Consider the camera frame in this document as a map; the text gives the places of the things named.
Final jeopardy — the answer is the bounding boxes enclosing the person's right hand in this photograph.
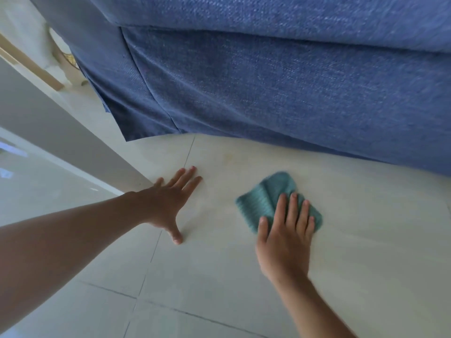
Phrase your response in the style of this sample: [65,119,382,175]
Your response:
[255,192,316,280]

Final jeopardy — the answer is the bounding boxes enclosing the person's left hand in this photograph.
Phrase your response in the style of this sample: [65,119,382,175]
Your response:
[135,166,203,246]

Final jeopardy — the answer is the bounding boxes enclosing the teal cleaning cloth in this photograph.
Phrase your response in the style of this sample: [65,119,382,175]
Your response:
[235,171,323,234]

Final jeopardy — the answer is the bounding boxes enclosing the person's left forearm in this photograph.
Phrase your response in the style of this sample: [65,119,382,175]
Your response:
[0,191,141,333]

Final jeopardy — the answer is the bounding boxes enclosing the person's right forearm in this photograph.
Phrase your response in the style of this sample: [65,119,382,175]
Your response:
[266,274,357,338]

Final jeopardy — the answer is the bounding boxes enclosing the blue fabric sofa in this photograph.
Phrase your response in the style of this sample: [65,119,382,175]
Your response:
[27,0,451,177]

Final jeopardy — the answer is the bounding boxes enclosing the beige round basket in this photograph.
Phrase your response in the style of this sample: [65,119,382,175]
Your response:
[49,27,82,71]

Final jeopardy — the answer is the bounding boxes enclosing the tan wooden frame strip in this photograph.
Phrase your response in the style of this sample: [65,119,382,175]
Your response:
[0,33,66,91]

